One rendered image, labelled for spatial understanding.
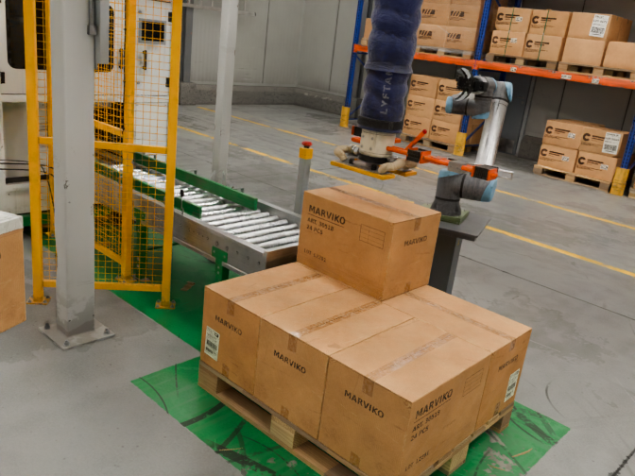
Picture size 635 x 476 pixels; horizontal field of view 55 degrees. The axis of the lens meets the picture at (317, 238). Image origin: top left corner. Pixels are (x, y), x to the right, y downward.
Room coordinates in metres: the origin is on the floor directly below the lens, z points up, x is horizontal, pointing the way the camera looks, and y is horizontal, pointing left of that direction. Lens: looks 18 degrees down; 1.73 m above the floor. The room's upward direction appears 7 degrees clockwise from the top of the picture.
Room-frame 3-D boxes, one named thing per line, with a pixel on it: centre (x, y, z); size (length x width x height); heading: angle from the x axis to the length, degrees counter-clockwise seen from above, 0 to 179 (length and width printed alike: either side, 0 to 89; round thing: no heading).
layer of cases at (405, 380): (2.65, -0.27, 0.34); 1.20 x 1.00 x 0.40; 49
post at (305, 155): (4.06, 0.15, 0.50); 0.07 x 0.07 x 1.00; 49
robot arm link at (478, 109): (3.32, -0.77, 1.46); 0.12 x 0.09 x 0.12; 67
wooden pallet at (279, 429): (2.65, -0.27, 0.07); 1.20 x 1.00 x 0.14; 49
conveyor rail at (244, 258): (3.83, 1.14, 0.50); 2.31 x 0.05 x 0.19; 49
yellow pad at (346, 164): (3.00, -0.18, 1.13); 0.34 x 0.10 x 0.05; 50
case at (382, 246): (3.07, -0.26, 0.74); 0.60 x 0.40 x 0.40; 48
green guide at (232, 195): (4.51, 1.02, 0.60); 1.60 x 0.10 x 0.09; 49
